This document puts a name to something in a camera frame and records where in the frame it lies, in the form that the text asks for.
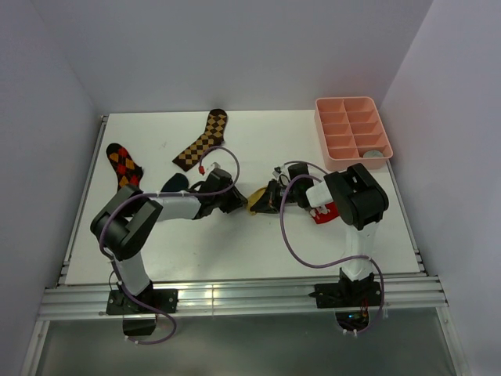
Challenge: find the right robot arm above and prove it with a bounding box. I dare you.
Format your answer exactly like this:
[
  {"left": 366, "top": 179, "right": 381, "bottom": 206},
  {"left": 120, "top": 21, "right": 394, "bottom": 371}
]
[{"left": 247, "top": 161, "right": 389, "bottom": 306}]

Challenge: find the pink compartment tray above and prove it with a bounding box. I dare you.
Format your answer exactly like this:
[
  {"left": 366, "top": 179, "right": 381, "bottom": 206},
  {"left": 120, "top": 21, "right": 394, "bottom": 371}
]
[{"left": 314, "top": 96, "right": 394, "bottom": 172}]

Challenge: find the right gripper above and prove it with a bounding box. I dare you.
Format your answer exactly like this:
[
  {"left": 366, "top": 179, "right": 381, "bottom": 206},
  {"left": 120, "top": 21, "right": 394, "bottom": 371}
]
[{"left": 251, "top": 179, "right": 300, "bottom": 213}]

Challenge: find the yellow ankle sock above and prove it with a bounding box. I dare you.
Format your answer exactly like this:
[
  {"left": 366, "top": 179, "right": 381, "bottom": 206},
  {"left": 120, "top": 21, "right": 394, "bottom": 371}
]
[{"left": 247, "top": 187, "right": 266, "bottom": 215}]

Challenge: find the red orange argyle sock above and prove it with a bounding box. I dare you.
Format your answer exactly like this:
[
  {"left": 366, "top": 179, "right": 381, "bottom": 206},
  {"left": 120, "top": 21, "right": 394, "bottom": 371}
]
[{"left": 106, "top": 143, "right": 143, "bottom": 190}]

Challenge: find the dark navy ankle sock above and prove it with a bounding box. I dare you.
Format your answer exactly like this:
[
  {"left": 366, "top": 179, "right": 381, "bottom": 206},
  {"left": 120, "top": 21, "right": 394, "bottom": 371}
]
[{"left": 160, "top": 173, "right": 189, "bottom": 193}]

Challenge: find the grey ankle sock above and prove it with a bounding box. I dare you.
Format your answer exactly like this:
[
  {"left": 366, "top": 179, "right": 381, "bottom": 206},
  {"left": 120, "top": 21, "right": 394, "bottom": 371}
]
[{"left": 362, "top": 150, "right": 384, "bottom": 159}]

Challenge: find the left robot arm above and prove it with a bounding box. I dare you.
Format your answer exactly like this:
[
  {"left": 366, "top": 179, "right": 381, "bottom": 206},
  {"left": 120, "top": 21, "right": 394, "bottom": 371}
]
[{"left": 90, "top": 168, "right": 247, "bottom": 313}]

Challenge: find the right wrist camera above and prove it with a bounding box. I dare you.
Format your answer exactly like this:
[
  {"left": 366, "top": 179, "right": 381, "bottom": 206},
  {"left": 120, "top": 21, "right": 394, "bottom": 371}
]
[{"left": 272, "top": 165, "right": 290, "bottom": 186}]

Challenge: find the red santa sock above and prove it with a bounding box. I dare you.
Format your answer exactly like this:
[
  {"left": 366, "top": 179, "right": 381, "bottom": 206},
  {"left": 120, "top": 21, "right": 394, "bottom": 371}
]
[{"left": 309, "top": 202, "right": 339, "bottom": 225}]

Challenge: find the aluminium frame rail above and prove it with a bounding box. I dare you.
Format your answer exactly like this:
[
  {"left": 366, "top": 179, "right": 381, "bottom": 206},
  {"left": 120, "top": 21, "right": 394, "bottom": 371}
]
[{"left": 37, "top": 274, "right": 448, "bottom": 321}]

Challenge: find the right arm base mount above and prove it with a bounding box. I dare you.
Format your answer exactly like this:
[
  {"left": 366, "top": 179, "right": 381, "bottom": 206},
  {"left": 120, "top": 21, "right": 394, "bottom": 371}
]
[{"left": 308, "top": 278, "right": 384, "bottom": 336}]

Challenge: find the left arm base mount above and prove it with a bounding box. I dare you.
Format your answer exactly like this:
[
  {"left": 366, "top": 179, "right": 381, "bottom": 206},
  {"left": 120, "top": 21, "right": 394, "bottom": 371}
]
[{"left": 105, "top": 287, "right": 178, "bottom": 340}]

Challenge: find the brown tan argyle sock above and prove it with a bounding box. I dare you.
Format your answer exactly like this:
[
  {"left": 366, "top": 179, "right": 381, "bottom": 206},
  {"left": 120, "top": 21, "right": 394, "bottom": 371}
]
[{"left": 172, "top": 109, "right": 228, "bottom": 172}]

